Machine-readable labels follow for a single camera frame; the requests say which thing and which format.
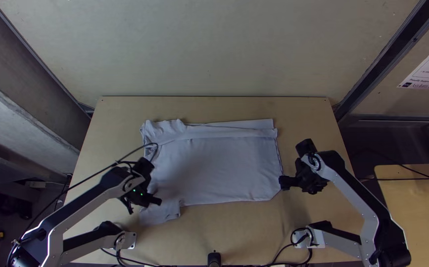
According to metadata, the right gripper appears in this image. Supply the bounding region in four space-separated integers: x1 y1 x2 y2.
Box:
278 162 329 196

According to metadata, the light grey t-shirt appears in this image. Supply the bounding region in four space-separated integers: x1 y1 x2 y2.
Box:
138 118 284 227

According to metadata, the pale wooden side desk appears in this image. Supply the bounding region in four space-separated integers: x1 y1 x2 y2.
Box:
374 163 429 267

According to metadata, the black cable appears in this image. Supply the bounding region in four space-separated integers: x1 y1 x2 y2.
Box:
20 142 160 240
264 226 314 267
359 175 429 183
100 247 165 267

